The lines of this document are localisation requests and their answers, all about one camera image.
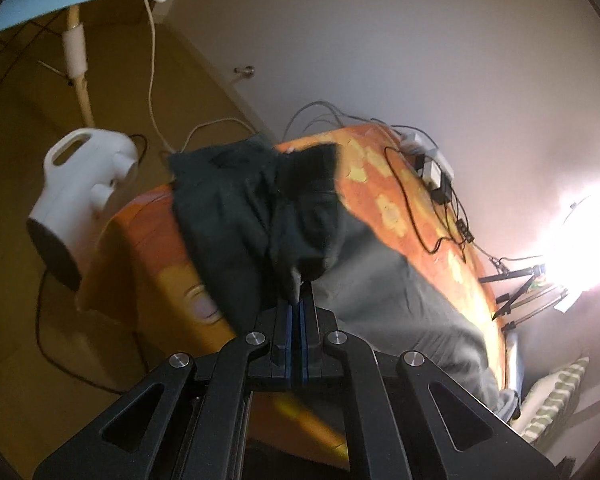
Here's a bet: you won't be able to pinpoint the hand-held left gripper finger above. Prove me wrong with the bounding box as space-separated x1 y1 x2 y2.
300 284 576 480
32 299 301 480

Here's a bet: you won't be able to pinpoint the dark grey pants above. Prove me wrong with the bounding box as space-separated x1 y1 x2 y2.
166 135 503 411

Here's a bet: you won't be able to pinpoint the orange floral blanket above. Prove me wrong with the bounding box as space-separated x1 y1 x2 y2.
77 122 513 466

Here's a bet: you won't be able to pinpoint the black power adapter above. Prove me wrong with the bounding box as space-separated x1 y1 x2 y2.
432 175 454 206

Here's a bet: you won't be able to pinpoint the white power strip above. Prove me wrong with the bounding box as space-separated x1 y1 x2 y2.
397 130 456 186

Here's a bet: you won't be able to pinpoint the black tripod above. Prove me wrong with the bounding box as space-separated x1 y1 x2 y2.
477 257 548 286

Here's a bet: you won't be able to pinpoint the silver tripod legs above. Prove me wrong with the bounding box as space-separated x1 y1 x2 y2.
492 284 568 333

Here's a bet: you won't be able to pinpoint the green striped pillow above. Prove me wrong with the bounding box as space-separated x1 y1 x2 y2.
522 357 591 443

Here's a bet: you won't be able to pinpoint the white fan heater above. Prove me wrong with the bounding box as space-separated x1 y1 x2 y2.
26 128 141 292

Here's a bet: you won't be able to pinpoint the wooden stand leg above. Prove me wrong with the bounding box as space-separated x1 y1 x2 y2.
62 2 97 128

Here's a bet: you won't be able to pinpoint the grey cables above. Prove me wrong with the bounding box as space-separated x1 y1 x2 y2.
282 101 396 141

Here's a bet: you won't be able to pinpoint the black heater cable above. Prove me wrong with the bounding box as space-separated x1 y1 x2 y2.
34 260 136 396

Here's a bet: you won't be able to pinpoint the white cable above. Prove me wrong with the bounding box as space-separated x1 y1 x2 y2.
142 0 253 153

